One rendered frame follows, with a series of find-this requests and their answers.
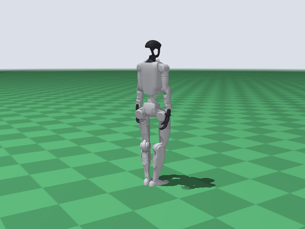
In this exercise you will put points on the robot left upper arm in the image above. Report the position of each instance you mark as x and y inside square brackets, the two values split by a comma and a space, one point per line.
[139, 76]

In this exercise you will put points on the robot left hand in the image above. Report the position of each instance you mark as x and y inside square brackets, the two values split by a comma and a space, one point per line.
[137, 107]

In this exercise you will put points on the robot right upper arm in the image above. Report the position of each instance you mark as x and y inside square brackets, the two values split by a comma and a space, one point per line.
[164, 70]

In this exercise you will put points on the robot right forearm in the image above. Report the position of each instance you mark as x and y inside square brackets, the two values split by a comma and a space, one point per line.
[167, 99]

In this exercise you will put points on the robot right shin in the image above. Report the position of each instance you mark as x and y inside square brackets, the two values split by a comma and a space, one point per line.
[157, 162]

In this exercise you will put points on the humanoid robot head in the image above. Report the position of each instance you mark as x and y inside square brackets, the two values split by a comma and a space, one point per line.
[152, 44]

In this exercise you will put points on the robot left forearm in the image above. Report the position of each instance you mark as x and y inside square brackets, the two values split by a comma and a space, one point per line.
[139, 99]

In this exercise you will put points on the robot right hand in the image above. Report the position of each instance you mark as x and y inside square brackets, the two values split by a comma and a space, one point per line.
[165, 123]

